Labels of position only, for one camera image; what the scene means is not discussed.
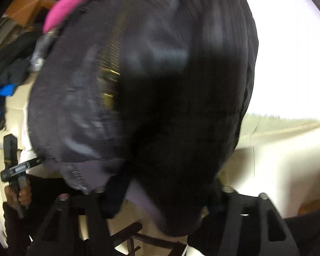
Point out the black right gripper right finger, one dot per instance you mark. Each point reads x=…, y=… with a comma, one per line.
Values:
x=241, y=225

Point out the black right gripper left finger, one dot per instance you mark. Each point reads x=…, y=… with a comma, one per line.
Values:
x=59, y=233

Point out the black ribbed garment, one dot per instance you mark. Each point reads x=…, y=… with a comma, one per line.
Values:
x=145, y=98

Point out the dark clothes pile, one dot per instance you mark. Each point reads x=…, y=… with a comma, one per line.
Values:
x=15, y=59

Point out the left hand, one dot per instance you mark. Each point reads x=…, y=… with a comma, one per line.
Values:
x=23, y=198

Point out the grey plastic bag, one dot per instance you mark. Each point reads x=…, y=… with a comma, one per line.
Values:
x=43, y=48

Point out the white pink bed blanket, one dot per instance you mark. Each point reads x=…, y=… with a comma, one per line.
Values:
x=287, y=70

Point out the magenta pillow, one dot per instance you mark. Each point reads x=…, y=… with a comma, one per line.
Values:
x=58, y=13

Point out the wooden chair frame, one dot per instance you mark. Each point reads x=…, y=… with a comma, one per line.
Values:
x=25, y=12

